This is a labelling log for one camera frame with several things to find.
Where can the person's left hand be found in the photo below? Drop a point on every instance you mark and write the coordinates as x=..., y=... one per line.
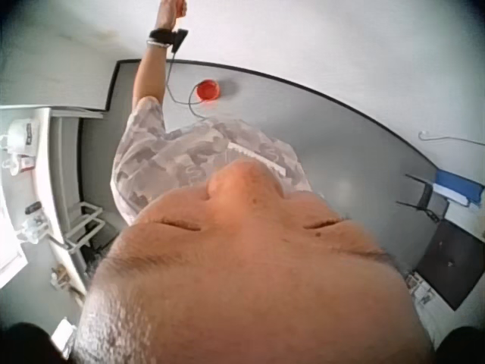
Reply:
x=168, y=13

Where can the black wrist band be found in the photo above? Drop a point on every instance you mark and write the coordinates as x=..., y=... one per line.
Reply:
x=163, y=35

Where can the red round bowl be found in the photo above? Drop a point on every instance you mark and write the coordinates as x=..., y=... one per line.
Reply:
x=208, y=90

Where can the white counter with kitchen items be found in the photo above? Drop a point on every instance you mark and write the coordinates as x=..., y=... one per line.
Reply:
x=34, y=182

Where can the white metal rack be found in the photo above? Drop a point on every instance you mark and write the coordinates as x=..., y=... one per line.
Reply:
x=85, y=223

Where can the black chair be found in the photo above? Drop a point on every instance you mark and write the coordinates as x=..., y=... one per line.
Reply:
x=432, y=199

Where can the blue box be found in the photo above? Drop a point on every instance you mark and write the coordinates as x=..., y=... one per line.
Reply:
x=460, y=186

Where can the white container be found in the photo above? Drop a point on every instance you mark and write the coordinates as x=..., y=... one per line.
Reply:
x=62, y=335

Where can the printed papers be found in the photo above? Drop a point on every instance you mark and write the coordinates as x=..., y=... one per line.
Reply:
x=420, y=290

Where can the black floor mat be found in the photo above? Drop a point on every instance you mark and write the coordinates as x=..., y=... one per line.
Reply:
x=452, y=261

